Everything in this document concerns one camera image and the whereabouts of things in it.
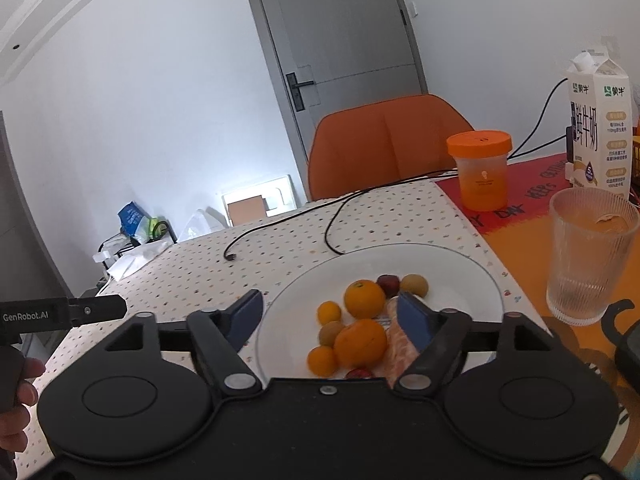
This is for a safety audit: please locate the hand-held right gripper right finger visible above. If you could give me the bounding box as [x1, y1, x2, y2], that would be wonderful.
[394, 291, 556, 392]

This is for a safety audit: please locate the medium orange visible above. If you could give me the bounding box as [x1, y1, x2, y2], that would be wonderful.
[344, 280, 387, 319]

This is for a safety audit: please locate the black device with hook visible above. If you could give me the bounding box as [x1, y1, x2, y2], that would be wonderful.
[602, 300, 640, 391]

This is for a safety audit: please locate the translucent plastic bag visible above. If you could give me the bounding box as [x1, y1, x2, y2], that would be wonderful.
[177, 206, 226, 243]

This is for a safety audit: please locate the blue bag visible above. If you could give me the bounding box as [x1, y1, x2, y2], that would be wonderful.
[117, 201, 151, 238]

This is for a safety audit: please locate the white milk carton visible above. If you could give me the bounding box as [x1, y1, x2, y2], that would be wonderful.
[565, 50, 632, 196]

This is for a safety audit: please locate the large orange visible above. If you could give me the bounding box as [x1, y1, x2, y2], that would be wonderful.
[334, 318, 388, 367]

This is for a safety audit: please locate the brown cardboard piece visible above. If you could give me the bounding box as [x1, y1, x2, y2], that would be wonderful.
[226, 194, 268, 226]

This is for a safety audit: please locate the orange lidded plastic cup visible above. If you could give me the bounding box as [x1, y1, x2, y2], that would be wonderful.
[446, 131, 514, 212]

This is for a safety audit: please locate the green packet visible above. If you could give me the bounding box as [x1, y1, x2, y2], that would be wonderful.
[137, 216, 168, 241]

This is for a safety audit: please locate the grey door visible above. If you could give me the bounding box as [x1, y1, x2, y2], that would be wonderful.
[0, 110, 76, 306]
[239, 0, 431, 206]

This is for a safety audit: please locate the ribbed drinking glass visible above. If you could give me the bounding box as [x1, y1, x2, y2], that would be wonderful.
[546, 187, 640, 327]

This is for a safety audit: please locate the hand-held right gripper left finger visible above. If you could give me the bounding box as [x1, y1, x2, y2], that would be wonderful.
[102, 289, 264, 392]

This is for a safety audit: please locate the white framed board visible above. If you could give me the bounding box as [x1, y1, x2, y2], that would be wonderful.
[220, 174, 293, 226]

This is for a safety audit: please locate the orange chair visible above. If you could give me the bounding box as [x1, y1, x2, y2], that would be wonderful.
[307, 94, 476, 202]

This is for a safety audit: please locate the long peeled grapefruit piece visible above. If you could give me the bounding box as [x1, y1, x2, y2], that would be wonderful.
[382, 296, 422, 390]

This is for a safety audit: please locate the white plate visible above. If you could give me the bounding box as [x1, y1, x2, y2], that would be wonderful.
[255, 243, 503, 381]

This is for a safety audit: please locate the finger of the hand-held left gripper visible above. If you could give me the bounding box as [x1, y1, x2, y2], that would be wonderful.
[67, 295, 127, 329]

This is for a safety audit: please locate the small tangerine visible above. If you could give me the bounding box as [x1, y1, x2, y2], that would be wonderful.
[306, 345, 337, 377]
[317, 300, 343, 325]

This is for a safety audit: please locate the black door handle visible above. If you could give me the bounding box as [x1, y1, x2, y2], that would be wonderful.
[285, 72, 316, 111]

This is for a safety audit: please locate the person's left hand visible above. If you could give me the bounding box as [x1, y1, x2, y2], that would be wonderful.
[0, 357, 46, 453]

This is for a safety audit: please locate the black charger cable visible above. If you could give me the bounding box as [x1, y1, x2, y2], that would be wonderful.
[507, 77, 568, 161]

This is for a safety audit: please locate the black cable with plug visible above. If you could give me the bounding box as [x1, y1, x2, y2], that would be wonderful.
[223, 169, 458, 262]

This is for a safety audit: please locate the red table mat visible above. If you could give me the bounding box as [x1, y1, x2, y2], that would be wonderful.
[437, 152, 640, 236]

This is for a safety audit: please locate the orange table mat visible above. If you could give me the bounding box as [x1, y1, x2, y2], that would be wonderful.
[482, 210, 640, 471]

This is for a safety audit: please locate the small brown kiwi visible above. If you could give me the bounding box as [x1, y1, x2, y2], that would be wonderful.
[400, 273, 430, 298]
[319, 321, 346, 347]

